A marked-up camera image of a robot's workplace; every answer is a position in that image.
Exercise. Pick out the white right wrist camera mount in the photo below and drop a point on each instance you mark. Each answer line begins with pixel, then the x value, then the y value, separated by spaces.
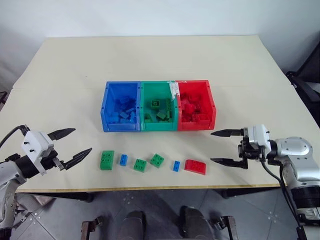
pixel 258 136

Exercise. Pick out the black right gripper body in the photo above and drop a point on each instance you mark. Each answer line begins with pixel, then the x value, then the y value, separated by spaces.
pixel 251 151

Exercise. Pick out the large red sloped brick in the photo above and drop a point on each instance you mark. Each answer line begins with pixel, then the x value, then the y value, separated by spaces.
pixel 196 167

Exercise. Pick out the dark green square brick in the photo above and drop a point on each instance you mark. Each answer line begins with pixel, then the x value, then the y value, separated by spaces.
pixel 155 104

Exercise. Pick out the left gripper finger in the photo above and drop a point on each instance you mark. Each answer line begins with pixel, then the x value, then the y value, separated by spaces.
pixel 61 133
pixel 78 157

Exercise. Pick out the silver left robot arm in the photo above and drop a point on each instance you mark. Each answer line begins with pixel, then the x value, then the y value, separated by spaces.
pixel 8 176

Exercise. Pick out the torn white label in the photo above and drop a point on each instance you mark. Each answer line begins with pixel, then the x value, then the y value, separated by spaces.
pixel 174 90

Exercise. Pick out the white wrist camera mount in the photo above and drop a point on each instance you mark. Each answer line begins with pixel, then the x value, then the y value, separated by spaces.
pixel 258 136
pixel 35 145

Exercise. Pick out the black table foot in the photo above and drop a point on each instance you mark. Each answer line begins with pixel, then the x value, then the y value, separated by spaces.
pixel 80 197
pixel 235 193

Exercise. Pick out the green plastic bin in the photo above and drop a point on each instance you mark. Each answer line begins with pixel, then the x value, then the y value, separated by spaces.
pixel 157 126

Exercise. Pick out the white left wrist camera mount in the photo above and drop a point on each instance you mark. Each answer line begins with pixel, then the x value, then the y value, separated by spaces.
pixel 35 145

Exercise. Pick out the black equipment stand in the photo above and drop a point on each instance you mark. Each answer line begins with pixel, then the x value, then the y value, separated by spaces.
pixel 306 85

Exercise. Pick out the small blue brick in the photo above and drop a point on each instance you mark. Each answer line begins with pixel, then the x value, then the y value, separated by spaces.
pixel 176 166
pixel 123 160

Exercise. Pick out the dark rounded shape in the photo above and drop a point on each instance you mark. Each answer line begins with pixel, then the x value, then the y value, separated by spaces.
pixel 133 225
pixel 195 222

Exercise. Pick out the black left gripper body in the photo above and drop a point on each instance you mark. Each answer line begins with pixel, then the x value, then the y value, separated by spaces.
pixel 50 160

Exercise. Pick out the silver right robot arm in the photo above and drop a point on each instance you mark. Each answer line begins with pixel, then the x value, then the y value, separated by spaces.
pixel 297 150

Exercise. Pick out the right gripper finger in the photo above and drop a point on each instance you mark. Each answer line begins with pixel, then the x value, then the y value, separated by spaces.
pixel 228 133
pixel 231 162

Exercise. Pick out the rusty brown metal bracket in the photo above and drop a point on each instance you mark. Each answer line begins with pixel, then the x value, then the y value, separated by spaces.
pixel 87 228
pixel 228 227

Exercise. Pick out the blue plastic bin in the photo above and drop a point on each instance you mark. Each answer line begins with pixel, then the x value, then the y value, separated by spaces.
pixel 112 125

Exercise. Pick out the large green sloped brick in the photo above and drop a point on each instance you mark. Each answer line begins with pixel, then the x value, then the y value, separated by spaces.
pixel 107 160

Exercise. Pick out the red plastic bin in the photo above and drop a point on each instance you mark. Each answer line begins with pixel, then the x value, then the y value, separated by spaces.
pixel 195 126

